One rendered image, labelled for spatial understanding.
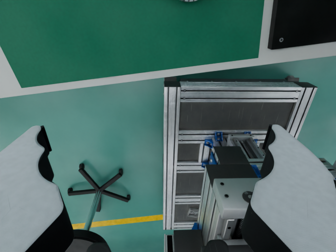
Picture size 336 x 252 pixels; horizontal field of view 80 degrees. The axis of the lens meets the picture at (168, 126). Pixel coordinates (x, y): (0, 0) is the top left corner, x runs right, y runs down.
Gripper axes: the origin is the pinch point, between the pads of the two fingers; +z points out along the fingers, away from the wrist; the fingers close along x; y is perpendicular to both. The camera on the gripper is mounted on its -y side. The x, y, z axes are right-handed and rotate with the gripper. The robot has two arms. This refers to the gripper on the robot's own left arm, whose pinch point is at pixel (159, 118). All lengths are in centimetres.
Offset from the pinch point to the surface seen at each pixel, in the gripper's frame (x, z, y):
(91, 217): -50, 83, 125
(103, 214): -54, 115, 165
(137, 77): -5.8, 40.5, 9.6
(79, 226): -80, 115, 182
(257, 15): 22.2, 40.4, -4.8
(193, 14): 7.7, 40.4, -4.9
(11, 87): -38, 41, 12
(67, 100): -61, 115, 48
